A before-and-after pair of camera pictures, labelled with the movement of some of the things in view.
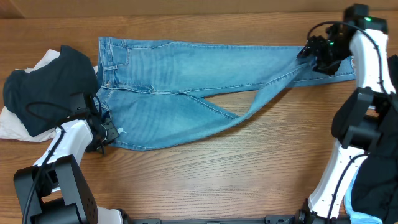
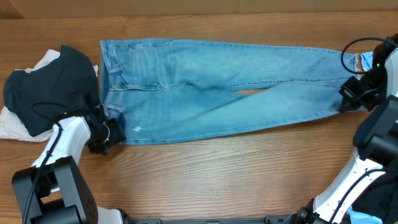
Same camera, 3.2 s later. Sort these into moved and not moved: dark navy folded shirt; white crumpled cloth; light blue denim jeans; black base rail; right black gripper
Moved: light blue denim jeans; right black gripper
Not moved: black base rail; white crumpled cloth; dark navy folded shirt
